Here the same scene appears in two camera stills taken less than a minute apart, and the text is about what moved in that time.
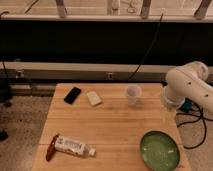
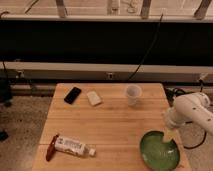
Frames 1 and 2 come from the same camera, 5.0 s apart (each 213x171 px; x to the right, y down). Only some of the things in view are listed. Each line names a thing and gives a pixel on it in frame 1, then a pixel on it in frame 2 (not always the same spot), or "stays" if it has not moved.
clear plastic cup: x=133 y=92 stays
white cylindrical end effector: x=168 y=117 → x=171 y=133
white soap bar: x=94 y=98 stays
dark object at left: x=5 y=94 stays
